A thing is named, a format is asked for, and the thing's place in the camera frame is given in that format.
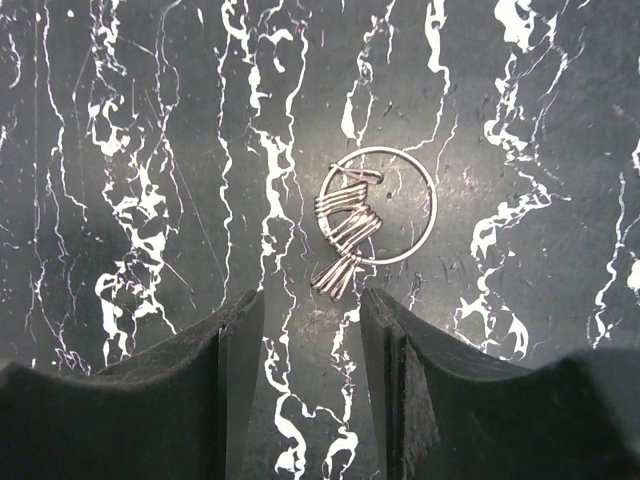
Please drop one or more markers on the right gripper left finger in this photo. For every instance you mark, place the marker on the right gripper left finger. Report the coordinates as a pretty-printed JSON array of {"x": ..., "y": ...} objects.
[{"x": 178, "y": 410}]

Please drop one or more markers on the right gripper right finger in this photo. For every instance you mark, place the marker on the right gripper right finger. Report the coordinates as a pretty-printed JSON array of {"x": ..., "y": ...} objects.
[{"x": 444, "y": 410}]

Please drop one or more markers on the metal keyring with clips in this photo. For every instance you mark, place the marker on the metal keyring with clips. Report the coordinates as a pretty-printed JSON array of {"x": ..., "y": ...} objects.
[{"x": 346, "y": 219}]

